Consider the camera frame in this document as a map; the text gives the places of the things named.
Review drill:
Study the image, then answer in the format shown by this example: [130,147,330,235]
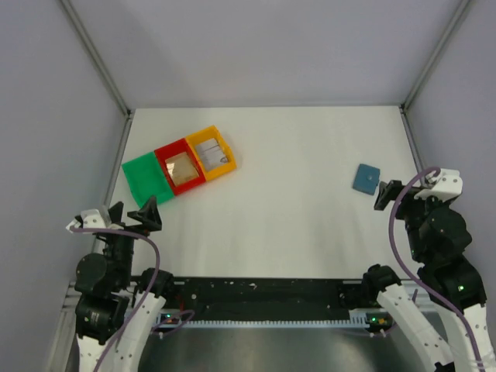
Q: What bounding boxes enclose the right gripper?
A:
[374,178,449,260]

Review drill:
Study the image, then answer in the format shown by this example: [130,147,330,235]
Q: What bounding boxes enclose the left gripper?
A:
[105,195,161,288]

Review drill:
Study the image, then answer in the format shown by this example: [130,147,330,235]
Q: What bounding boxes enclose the blue leather card holder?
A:
[352,164,381,195]

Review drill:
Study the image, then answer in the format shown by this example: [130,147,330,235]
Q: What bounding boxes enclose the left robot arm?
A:
[67,196,176,371]

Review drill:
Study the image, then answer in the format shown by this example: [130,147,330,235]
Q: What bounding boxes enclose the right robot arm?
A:
[361,170,495,371]

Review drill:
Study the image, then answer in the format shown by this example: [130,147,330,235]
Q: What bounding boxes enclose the gold cards in red bin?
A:
[165,152,198,187]

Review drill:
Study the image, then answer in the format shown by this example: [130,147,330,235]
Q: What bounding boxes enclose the silver cards in yellow bin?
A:
[193,138,236,174]

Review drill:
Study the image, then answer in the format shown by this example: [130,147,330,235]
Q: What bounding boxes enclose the green plastic bin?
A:
[122,152,174,207]

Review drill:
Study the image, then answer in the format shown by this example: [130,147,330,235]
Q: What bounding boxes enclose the red plastic bin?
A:
[154,138,206,196]

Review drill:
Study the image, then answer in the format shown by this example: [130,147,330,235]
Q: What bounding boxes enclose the yellow plastic bin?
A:
[185,126,237,181]

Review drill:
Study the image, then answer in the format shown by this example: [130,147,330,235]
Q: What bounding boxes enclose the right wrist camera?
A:
[414,168,463,202]

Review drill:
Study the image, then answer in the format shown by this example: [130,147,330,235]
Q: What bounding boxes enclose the white cable duct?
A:
[184,311,392,329]

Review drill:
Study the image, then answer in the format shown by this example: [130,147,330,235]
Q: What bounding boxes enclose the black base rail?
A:
[129,275,406,322]

